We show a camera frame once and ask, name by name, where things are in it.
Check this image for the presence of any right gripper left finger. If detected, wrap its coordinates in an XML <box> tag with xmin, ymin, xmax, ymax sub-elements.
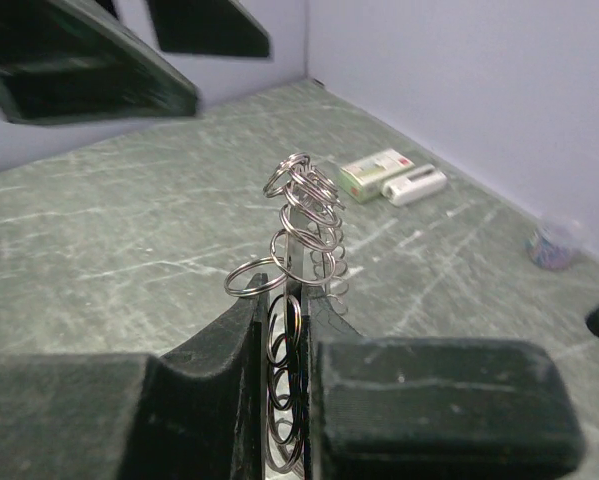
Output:
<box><xmin>0</xmin><ymin>294</ymin><xmax>269</xmax><ymax>479</ymax></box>

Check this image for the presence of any metal disc with keyrings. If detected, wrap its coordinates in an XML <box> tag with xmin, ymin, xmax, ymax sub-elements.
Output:
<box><xmin>224</xmin><ymin>152</ymin><xmax>349</xmax><ymax>479</ymax></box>

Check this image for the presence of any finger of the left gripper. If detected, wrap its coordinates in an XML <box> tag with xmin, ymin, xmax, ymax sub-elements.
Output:
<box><xmin>0</xmin><ymin>1</ymin><xmax>199</xmax><ymax>125</ymax></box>
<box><xmin>147</xmin><ymin>0</ymin><xmax>270</xmax><ymax>59</ymax></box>

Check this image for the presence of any small clear cup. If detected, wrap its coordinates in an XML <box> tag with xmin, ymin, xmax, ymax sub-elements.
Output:
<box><xmin>525</xmin><ymin>215</ymin><xmax>585</xmax><ymax>271</ymax></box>

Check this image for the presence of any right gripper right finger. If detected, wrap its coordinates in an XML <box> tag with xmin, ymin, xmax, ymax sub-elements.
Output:
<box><xmin>290</xmin><ymin>283</ymin><xmax>587</xmax><ymax>479</ymax></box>

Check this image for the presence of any white staple box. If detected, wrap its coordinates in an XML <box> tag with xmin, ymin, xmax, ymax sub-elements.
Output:
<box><xmin>337</xmin><ymin>149</ymin><xmax>415</xmax><ymax>204</ymax></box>

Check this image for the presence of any white stapler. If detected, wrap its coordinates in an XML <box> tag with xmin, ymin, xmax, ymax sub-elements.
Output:
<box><xmin>381</xmin><ymin>164</ymin><xmax>448</xmax><ymax>207</ymax></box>

